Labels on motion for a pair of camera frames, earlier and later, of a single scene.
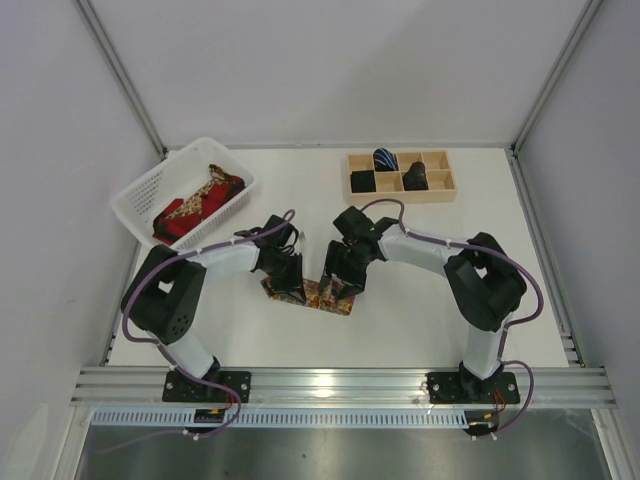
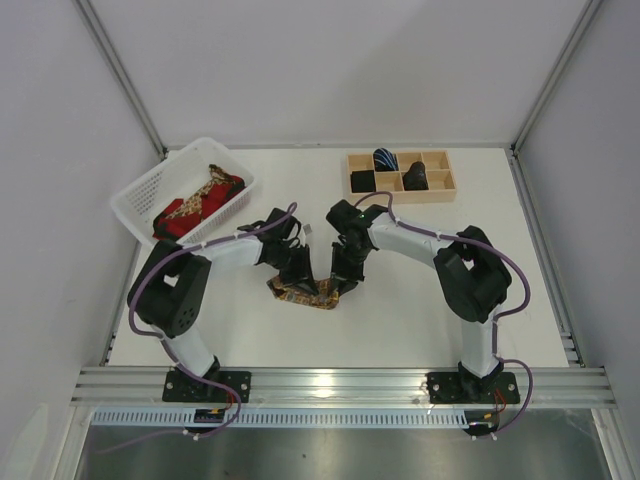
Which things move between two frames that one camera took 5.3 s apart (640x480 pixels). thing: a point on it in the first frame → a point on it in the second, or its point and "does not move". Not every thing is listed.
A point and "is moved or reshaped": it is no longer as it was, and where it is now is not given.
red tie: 166,228 does not move
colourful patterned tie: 324,299 is moved or reshaped
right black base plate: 473,388 does not move
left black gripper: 287,270 → 298,262
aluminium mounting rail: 335,386 does not move
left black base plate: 177,387 does not move
